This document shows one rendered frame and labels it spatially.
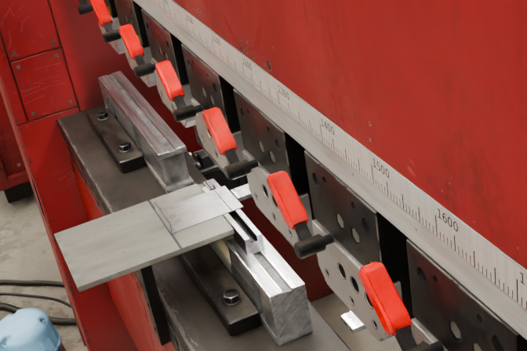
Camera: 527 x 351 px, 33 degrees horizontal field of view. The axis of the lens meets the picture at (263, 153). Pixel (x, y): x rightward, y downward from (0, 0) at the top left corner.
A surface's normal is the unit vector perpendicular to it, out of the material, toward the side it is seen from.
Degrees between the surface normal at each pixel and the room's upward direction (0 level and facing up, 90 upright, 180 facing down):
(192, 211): 0
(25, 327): 5
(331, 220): 90
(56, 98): 90
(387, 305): 39
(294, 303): 90
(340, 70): 90
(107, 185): 0
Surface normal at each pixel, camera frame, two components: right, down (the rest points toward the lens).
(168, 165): 0.40, 0.38
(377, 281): 0.13, -0.43
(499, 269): -0.90, 0.32
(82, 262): -0.15, -0.87
